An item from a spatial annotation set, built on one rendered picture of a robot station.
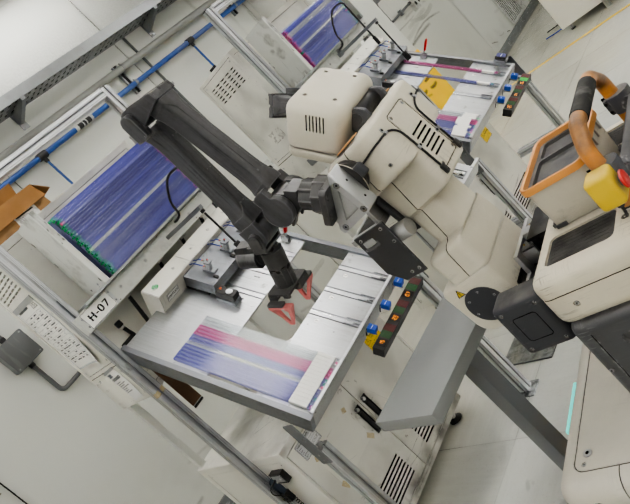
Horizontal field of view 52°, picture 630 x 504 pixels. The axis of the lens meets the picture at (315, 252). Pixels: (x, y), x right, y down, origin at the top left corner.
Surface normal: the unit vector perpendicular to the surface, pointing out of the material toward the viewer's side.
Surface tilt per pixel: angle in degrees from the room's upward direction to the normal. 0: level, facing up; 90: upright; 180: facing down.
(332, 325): 43
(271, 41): 90
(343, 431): 90
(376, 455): 90
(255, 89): 90
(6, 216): 80
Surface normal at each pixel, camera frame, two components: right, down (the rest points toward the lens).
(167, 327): -0.14, -0.73
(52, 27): 0.55, -0.34
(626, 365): -0.39, 0.60
